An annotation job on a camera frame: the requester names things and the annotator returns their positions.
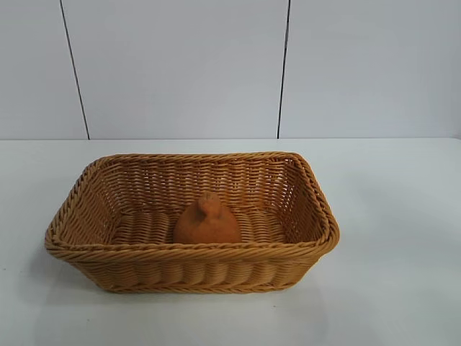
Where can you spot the woven wicker rectangular basket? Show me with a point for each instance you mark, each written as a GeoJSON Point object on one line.
{"type": "Point", "coordinates": [180, 259]}

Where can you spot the bumpy orange fruit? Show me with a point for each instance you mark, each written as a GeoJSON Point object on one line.
{"type": "Point", "coordinates": [207, 227]}

